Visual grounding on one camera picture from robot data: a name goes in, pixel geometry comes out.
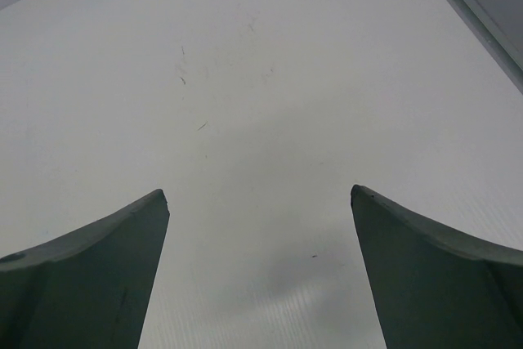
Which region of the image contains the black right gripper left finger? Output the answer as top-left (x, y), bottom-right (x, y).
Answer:
top-left (1, 189), bottom-right (170, 348)

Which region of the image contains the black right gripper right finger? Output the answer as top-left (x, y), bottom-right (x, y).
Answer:
top-left (351, 185), bottom-right (522, 348)

